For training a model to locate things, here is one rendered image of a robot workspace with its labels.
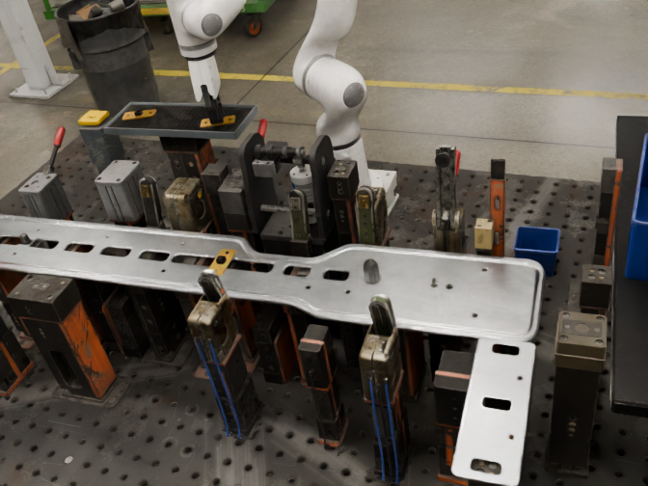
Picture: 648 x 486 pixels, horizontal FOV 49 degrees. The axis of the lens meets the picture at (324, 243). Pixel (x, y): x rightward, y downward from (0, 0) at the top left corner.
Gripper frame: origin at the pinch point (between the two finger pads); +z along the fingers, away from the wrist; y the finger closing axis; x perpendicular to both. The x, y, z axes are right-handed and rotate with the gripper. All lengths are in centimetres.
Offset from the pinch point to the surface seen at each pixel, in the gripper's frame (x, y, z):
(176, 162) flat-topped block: -13.7, -2.1, 13.3
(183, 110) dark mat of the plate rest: -10.0, -8.8, 2.5
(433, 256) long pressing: 46, 41, 19
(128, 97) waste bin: -105, -235, 98
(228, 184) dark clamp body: 2.1, 15.8, 10.7
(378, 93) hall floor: 44, -240, 119
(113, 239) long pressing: -26.7, 21.2, 18.4
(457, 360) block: 47, 68, 21
